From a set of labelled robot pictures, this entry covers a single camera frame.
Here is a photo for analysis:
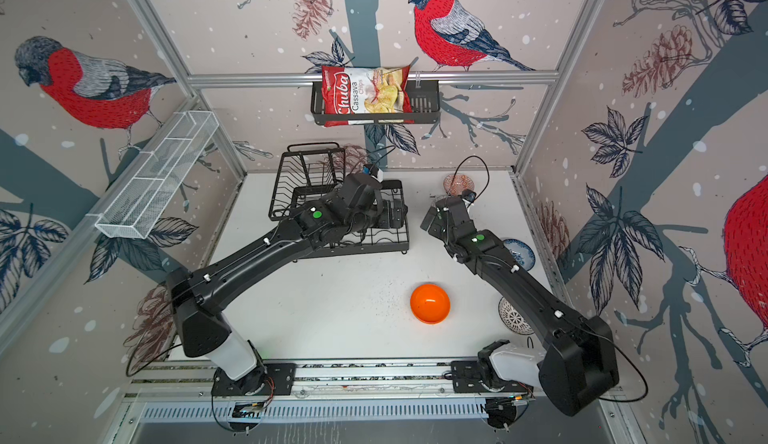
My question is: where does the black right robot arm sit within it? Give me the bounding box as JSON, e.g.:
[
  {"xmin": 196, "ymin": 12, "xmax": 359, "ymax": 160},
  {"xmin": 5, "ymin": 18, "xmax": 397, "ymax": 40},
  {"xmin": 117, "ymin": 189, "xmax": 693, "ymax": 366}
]
[{"xmin": 421, "ymin": 197, "xmax": 620, "ymax": 416}]

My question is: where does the red patterned bowl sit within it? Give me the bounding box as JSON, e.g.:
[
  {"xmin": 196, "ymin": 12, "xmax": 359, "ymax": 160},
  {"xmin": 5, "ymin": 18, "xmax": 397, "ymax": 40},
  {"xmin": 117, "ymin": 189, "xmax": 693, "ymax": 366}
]
[{"xmin": 443, "ymin": 173, "xmax": 476, "ymax": 200}]

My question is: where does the black wire dish rack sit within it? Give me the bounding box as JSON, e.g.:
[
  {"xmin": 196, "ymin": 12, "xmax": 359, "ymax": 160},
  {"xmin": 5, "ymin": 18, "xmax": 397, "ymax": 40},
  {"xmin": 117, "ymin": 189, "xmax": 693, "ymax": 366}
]
[{"xmin": 268, "ymin": 142, "xmax": 409, "ymax": 258}]

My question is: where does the blue white floral bowl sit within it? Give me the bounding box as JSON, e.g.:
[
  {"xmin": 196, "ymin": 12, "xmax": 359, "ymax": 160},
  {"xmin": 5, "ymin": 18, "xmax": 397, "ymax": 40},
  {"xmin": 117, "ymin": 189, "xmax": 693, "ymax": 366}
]
[{"xmin": 503, "ymin": 238, "xmax": 536, "ymax": 271}]

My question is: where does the orange plastic bowl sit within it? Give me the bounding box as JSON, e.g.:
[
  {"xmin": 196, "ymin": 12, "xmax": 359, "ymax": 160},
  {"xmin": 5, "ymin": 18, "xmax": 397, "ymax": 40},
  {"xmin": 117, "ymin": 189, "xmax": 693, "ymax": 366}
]
[{"xmin": 410, "ymin": 283, "xmax": 451, "ymax": 325}]

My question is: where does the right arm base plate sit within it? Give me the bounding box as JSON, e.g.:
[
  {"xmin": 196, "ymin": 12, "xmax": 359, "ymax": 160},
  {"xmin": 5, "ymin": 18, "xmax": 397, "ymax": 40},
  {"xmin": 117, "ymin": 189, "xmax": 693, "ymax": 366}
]
[{"xmin": 444, "ymin": 360, "xmax": 533, "ymax": 395}]

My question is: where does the red cassava chips bag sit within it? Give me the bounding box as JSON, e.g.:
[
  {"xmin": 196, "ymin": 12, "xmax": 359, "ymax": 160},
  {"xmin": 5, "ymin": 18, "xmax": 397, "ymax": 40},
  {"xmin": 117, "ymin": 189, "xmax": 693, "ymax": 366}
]
[{"xmin": 321, "ymin": 66, "xmax": 412, "ymax": 127}]

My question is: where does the aluminium front rail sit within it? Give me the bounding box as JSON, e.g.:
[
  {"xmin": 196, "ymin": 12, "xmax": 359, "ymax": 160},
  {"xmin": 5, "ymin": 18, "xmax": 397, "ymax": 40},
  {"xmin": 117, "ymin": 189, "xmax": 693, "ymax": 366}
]
[{"xmin": 122, "ymin": 356, "xmax": 619, "ymax": 403}]

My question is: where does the white mesh wall shelf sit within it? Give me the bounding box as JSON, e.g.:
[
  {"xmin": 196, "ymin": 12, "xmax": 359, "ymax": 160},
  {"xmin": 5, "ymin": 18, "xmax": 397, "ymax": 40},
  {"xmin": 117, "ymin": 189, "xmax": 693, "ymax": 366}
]
[{"xmin": 95, "ymin": 110, "xmax": 219, "ymax": 239}]

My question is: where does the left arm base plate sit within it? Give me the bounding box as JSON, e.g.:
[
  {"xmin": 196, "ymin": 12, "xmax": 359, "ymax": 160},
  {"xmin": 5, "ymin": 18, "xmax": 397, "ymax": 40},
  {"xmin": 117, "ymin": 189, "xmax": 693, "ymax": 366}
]
[{"xmin": 211, "ymin": 362, "xmax": 297, "ymax": 397}]

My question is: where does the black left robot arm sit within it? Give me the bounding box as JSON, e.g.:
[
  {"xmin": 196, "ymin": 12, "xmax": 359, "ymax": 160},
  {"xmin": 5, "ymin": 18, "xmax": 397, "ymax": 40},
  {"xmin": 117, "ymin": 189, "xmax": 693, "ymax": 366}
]
[{"xmin": 165, "ymin": 172, "xmax": 408, "ymax": 395}]

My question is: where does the black wall basket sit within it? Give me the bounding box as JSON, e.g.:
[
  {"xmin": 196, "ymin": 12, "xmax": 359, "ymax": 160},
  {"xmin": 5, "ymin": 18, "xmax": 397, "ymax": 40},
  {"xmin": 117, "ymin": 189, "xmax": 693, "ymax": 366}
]
[{"xmin": 309, "ymin": 80, "xmax": 441, "ymax": 127}]

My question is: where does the white lattice patterned bowl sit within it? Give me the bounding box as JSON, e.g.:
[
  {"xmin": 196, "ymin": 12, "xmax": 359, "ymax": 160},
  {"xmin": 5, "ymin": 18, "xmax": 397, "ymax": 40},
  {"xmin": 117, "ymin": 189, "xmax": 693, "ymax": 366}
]
[{"xmin": 498, "ymin": 298, "xmax": 534, "ymax": 336}]

